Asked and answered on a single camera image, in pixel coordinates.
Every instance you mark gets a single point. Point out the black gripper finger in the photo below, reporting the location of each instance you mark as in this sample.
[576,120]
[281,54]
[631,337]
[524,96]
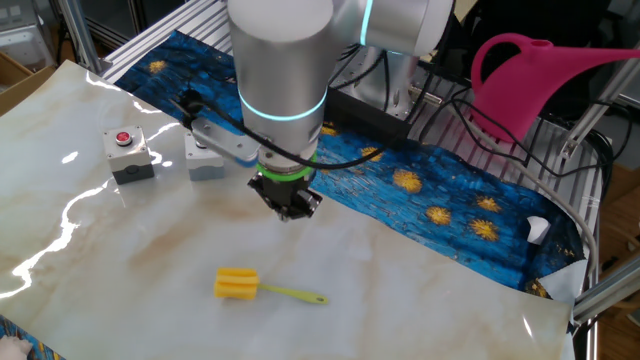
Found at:
[309,206]
[265,197]

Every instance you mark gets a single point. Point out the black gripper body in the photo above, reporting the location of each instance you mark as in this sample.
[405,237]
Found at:
[287,189]

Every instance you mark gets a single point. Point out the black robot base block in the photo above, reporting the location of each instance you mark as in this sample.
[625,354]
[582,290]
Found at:
[370,127]

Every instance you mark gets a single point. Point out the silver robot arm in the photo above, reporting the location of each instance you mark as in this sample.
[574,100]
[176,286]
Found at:
[280,65]

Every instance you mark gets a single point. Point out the green push button box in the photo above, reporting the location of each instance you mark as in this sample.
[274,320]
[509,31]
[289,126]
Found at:
[202,170]

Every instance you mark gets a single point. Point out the marble pattern table sheet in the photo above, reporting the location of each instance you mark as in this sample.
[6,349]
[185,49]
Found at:
[150,250]

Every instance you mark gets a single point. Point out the blue starry painted cloth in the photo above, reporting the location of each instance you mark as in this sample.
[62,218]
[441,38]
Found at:
[35,345]
[450,190]

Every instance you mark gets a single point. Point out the red push button box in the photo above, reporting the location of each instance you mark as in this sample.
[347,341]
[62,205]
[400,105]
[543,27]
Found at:
[127,160]

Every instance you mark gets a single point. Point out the white paper scrap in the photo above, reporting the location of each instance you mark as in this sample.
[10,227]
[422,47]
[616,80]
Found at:
[537,231]

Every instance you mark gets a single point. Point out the pink watering can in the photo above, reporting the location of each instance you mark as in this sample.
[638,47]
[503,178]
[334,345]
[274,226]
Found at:
[520,90]

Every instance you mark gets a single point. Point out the cardboard box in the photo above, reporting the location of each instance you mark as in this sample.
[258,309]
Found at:
[20,85]

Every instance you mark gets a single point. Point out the grey metal cabinet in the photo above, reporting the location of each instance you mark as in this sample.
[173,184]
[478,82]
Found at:
[25,40]

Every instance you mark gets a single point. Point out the white fluffy cloth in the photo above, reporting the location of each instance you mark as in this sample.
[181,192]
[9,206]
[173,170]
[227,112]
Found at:
[12,349]

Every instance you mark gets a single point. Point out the diagonal aluminium bar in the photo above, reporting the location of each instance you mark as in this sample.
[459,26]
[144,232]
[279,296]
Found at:
[600,107]

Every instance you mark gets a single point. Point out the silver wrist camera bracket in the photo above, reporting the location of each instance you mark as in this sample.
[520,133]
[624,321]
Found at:
[225,142]

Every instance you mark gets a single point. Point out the aluminium frame post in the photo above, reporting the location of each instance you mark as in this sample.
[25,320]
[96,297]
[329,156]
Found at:
[80,35]

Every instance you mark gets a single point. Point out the aluminium frame rail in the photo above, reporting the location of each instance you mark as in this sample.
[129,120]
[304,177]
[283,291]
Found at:
[610,290]

